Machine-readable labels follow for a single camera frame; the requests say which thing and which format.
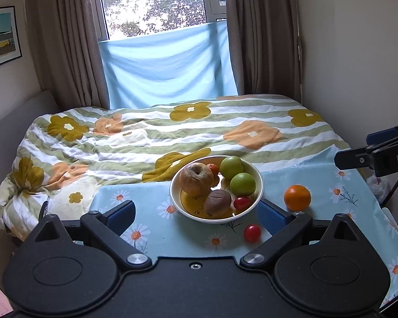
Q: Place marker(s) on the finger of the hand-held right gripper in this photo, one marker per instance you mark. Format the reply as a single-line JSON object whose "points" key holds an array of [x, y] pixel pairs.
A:
{"points": [[381, 137], [353, 159]]}

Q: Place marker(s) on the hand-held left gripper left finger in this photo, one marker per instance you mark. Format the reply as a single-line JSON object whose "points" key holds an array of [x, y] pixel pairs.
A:
{"points": [[121, 215]]}

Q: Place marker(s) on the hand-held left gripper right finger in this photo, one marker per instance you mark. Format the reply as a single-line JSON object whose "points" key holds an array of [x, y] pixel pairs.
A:
{"points": [[272, 217]]}

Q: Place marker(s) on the red cherry tomato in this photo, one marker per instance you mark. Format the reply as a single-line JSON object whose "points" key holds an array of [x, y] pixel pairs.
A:
{"points": [[252, 233], [242, 202]]}

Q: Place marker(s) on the green apple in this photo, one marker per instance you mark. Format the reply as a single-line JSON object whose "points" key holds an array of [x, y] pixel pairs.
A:
{"points": [[242, 184], [230, 167]]}

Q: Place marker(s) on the wrinkled brown kiwi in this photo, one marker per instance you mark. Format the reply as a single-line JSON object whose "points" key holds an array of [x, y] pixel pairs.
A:
{"points": [[218, 202]]}

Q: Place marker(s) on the cream ceramic bowl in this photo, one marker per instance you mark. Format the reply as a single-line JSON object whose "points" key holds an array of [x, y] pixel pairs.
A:
{"points": [[178, 202]]}

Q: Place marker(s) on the wrinkled yellow apple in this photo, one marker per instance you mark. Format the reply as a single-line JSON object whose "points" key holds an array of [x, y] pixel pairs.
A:
{"points": [[195, 179]]}

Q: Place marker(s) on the medium orange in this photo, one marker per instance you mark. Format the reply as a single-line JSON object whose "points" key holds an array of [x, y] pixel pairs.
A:
{"points": [[297, 197]]}

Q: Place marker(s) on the white plastic bag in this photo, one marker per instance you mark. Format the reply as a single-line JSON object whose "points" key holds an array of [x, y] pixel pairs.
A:
{"points": [[378, 187]]}

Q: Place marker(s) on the light blue daisy tablecloth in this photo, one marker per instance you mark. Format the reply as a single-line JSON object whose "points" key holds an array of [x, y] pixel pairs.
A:
{"points": [[318, 179]]}

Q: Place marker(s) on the small black device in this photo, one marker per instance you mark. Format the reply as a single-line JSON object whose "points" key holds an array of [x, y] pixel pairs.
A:
{"points": [[44, 208]]}

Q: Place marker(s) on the striped floral blanket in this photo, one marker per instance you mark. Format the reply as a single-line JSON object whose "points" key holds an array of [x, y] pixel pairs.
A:
{"points": [[146, 135]]}

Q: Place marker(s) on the light blue window cloth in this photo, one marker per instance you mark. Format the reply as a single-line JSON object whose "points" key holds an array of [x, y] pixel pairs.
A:
{"points": [[165, 66]]}

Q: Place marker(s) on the grey bed frame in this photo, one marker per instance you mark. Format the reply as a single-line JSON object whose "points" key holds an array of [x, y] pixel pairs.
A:
{"points": [[13, 129]]}

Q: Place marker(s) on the framed wall picture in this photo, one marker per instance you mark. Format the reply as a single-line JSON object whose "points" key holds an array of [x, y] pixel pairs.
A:
{"points": [[1, 36]]}

